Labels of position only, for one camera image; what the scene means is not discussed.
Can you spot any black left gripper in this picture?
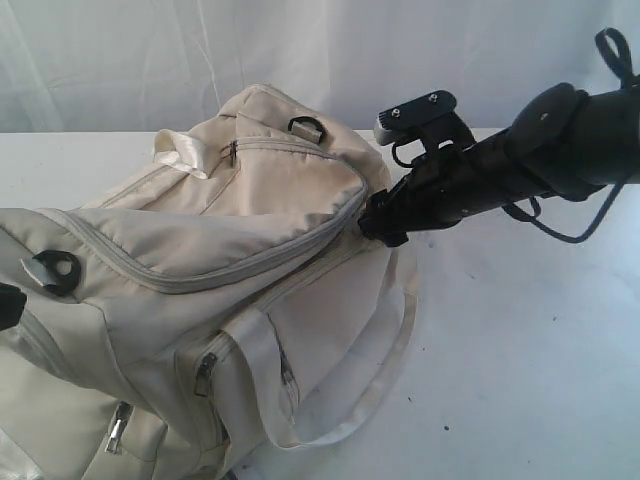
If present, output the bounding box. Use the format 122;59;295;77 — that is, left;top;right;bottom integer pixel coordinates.
0;283;27;331

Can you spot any cream fabric duffel bag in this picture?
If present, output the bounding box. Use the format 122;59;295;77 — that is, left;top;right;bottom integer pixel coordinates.
1;85;417;479

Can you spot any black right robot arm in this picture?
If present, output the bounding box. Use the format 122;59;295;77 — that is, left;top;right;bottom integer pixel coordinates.
359;83;639;247

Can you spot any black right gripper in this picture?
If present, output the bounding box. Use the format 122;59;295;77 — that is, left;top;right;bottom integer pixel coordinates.
358;144;515;248

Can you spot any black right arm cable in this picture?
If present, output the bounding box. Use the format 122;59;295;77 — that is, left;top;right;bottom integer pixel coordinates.
502;182;624;245

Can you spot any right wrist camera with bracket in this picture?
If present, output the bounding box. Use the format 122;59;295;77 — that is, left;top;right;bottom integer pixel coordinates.
373;90;476;149

